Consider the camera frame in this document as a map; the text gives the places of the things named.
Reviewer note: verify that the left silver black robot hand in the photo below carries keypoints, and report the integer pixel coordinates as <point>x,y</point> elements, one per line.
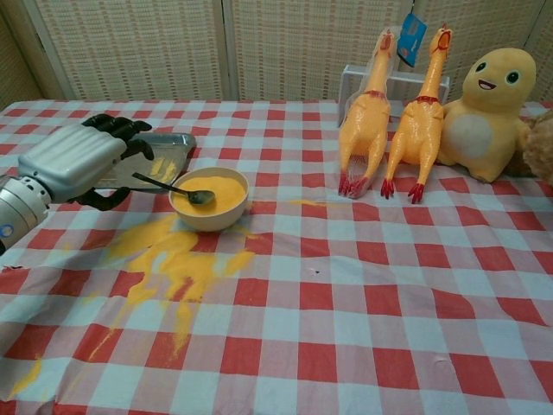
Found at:
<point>69,160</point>

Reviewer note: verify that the dark metal spoon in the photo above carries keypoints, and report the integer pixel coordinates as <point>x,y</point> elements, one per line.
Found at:
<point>201,197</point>

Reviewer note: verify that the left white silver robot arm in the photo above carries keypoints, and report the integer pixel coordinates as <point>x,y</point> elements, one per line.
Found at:
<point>17,207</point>

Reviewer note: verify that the beige bowl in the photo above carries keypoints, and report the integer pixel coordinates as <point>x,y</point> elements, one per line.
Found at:
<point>207,222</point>

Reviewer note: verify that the rectangular metal tray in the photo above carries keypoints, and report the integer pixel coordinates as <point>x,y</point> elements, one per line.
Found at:
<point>173,147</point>

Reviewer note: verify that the beige woven folding screen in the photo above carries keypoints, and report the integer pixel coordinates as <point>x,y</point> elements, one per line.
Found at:
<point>151,43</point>

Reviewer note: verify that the plastic-wrapped yellow rubber chicken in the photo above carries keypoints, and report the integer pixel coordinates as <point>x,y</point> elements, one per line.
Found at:
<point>363,125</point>

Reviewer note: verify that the red white checkered tablecloth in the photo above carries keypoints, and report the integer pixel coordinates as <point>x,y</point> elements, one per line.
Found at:
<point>345,302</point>

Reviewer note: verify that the blue hang tag card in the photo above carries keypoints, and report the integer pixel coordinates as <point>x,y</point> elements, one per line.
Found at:
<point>410,39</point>

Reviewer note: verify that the yellow plush duck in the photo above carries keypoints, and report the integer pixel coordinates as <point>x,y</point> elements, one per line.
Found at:
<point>497,95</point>

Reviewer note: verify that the brown teddy bear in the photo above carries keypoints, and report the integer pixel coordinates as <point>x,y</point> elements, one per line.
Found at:
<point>538,151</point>

